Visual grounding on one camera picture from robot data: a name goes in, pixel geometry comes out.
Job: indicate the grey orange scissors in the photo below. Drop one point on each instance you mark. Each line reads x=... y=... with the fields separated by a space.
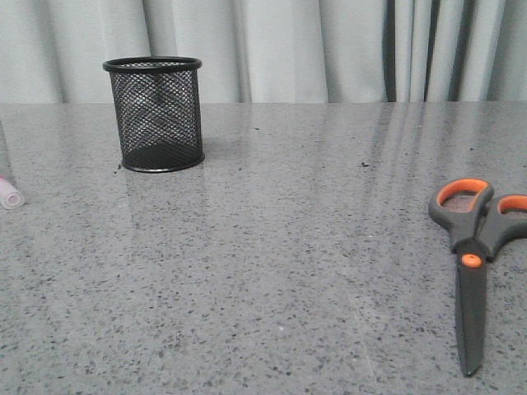
x=478 y=224

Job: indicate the pink highlighter pen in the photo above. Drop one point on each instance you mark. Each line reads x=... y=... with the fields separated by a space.
x=11 y=197

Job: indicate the black mesh pen holder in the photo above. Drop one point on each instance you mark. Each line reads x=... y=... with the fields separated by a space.
x=157 y=106

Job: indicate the grey curtain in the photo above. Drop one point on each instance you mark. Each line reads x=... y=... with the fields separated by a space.
x=271 y=51

